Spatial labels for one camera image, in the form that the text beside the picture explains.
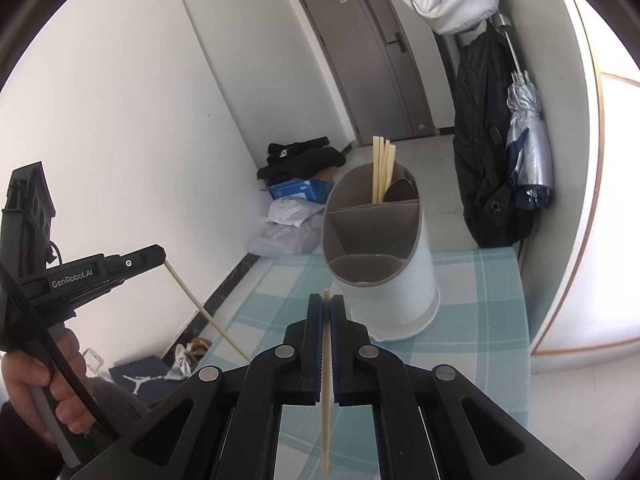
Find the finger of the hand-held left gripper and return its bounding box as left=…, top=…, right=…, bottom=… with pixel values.
left=105, top=244, right=167, bottom=281

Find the person's left hand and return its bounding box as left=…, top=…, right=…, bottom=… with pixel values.
left=0, top=327, right=98, bottom=436

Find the blue cardboard box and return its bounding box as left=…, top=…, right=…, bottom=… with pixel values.
left=260, top=178, right=333, bottom=205

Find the silver navy folded umbrella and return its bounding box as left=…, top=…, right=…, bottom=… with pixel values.
left=492, top=15, right=556, bottom=211

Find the white cutlery holder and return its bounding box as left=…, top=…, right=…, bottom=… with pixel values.
left=321, top=162, right=442, bottom=342

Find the white panel with wooden trim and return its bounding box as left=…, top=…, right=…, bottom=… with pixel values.
left=530, top=0, right=640, bottom=358

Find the black clothes heap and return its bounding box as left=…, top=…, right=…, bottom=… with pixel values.
left=256, top=136, right=347, bottom=186

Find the black backpack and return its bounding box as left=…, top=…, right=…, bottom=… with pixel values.
left=452, top=22, right=535, bottom=249

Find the white plastic mailer bag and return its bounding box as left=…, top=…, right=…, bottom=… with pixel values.
left=265, top=196, right=323, bottom=226

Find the grey door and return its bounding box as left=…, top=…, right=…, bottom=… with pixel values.
left=295, top=0, right=440, bottom=143

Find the brown cardboard box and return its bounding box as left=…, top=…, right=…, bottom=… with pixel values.
left=312, top=165, right=351, bottom=183

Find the metal spoon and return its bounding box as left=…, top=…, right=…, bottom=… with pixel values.
left=382, top=176, right=417, bottom=204

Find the white printed cloth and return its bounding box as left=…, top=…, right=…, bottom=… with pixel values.
left=167, top=345, right=201, bottom=381

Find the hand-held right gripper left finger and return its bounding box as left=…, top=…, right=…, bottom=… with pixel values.
left=67, top=294, right=326, bottom=480

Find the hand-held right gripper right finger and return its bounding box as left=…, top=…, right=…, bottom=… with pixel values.
left=330, top=294, right=586, bottom=480

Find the person's grey trouser leg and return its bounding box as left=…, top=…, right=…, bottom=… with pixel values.
left=82, top=377, right=151, bottom=441

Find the grey plastic mailer bag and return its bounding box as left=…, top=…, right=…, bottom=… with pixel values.
left=245, top=217, right=326, bottom=258

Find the teal checked table mat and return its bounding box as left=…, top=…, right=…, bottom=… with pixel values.
left=215, top=246, right=531, bottom=480

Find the navy shoe box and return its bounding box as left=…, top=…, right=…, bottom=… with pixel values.
left=109, top=355, right=168, bottom=408

